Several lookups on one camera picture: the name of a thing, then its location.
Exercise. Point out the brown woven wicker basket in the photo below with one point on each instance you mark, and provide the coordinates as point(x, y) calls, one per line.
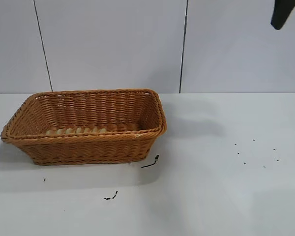
point(88, 147)

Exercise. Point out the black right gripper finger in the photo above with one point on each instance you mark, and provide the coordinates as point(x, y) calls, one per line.
point(282, 14)

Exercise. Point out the long striped bread loaf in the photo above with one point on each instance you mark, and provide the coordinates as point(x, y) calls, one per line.
point(76, 131)

